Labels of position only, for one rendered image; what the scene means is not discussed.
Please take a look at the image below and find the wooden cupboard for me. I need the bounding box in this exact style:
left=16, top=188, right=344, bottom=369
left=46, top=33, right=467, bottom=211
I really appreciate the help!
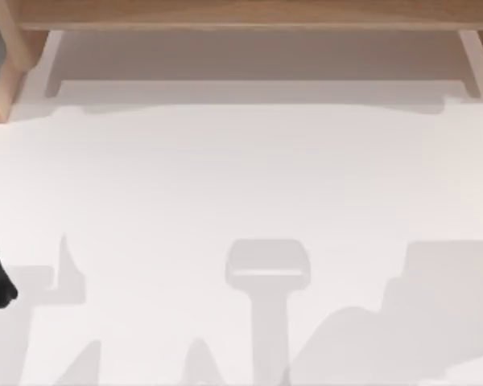
left=0, top=0, right=483, bottom=124

